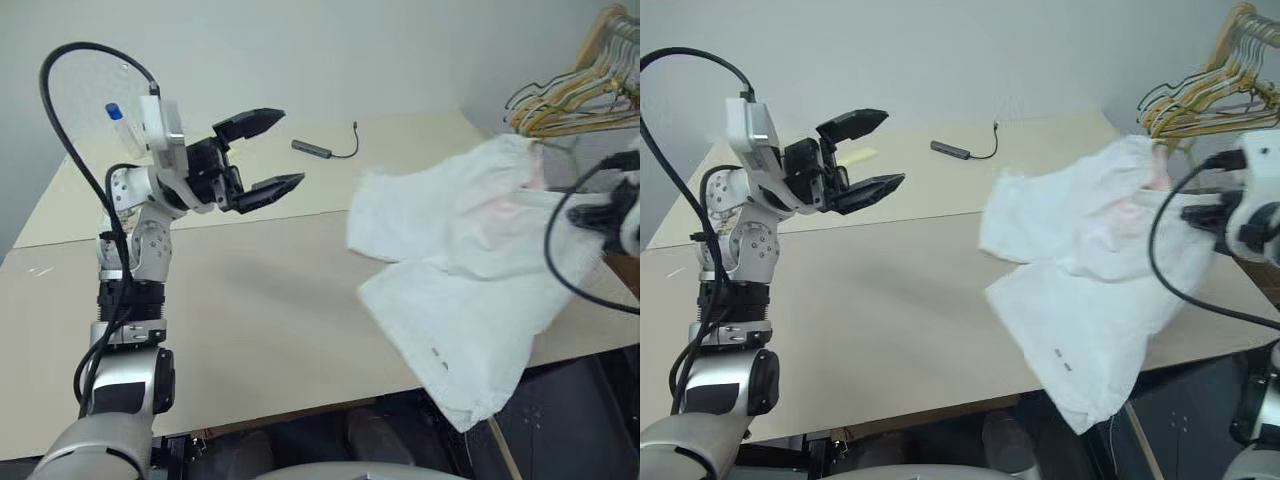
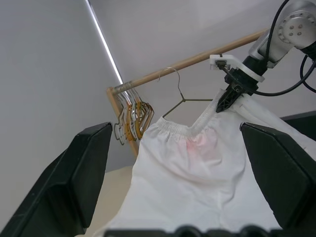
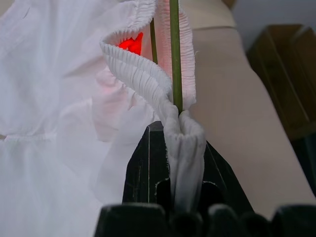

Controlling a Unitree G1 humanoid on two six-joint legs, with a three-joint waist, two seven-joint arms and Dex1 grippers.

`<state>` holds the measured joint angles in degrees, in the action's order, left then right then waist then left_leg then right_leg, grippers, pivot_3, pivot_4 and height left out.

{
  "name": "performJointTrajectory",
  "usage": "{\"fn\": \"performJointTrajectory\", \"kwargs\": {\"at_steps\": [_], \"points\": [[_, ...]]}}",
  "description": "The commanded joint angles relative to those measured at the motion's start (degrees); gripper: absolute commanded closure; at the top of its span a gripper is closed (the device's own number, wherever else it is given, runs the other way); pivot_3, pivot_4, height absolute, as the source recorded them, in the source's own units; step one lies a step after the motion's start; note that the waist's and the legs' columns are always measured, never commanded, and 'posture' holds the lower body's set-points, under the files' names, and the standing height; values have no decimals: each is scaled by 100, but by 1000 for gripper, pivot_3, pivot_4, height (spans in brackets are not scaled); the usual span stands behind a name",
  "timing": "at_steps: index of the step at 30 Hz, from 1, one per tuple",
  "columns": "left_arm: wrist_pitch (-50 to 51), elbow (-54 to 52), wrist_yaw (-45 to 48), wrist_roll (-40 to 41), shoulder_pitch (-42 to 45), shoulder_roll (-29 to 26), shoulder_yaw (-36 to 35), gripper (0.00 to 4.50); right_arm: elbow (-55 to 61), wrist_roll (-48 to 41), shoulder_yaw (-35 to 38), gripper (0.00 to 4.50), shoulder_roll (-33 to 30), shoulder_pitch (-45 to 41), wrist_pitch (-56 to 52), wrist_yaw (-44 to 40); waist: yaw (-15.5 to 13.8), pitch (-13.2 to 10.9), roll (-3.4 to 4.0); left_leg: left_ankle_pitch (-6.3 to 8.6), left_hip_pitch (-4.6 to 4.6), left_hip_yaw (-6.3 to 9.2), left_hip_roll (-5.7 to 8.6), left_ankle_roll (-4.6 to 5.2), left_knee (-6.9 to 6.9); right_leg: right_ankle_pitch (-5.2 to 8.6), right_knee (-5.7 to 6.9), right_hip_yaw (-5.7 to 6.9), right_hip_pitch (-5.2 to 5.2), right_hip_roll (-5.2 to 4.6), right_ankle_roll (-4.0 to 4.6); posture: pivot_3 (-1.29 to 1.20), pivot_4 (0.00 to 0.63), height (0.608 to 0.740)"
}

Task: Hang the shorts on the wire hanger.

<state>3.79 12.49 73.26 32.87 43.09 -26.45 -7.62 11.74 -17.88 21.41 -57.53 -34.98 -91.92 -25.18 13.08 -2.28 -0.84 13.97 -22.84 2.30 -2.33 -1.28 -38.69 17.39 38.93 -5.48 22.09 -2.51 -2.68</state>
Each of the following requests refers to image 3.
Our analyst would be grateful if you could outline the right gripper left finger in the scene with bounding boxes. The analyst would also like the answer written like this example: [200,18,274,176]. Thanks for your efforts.
[122,121,174,205]

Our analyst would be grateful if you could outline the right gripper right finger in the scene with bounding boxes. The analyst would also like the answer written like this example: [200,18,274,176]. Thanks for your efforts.
[202,141,255,216]

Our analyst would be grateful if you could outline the olive green wire hanger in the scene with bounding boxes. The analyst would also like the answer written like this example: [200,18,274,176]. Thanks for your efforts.
[149,0,185,115]

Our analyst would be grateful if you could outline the white shorts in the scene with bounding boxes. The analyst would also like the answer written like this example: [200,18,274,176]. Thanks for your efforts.
[0,0,207,237]

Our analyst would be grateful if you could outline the brown wooden furniture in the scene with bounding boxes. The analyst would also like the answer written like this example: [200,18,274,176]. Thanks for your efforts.
[246,23,316,142]

